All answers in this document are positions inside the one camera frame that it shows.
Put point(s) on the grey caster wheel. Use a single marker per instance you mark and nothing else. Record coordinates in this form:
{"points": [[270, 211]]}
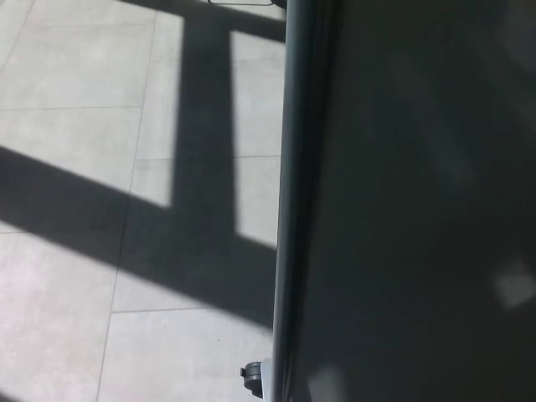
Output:
{"points": [[252, 374]]}

